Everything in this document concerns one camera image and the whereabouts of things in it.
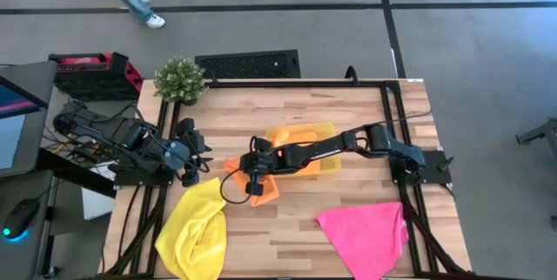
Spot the yellow microfiber towel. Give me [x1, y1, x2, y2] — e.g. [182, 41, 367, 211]
[154, 177, 228, 280]

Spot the green potted plant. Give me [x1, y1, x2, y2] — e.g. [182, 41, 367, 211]
[152, 55, 209, 107]

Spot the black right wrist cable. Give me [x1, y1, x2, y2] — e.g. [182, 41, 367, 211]
[219, 170, 254, 205]

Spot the grey desk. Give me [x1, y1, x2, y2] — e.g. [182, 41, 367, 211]
[0, 169, 60, 280]

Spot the red and black toolbox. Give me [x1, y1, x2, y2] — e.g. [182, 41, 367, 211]
[47, 51, 144, 102]

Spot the black aluminium table frame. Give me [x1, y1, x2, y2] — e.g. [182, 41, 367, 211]
[104, 78, 473, 280]

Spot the pink microfiber towel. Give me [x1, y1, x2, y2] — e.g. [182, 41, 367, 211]
[313, 201, 410, 280]

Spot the black chair leg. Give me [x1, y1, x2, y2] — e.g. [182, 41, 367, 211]
[515, 117, 557, 159]

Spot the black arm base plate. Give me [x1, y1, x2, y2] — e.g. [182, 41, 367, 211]
[388, 149, 453, 186]
[113, 151, 178, 188]

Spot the yellow translucent plastic bin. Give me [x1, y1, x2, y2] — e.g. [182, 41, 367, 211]
[265, 122, 344, 177]

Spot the desk monitor with blue screen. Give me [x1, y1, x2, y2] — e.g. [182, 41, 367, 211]
[0, 60, 57, 179]

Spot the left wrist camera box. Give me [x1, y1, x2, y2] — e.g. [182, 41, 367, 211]
[176, 117, 213, 154]

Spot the long black arm cable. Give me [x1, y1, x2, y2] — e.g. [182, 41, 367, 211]
[356, 105, 433, 132]

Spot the black computer mouse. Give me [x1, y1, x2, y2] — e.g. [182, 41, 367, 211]
[2, 198, 40, 242]

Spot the white box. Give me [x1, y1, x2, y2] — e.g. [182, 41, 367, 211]
[81, 162, 117, 221]

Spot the black floor grille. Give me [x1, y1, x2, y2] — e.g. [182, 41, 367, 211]
[194, 49, 302, 80]

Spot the black cable loop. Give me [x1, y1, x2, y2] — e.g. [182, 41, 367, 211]
[345, 65, 360, 86]

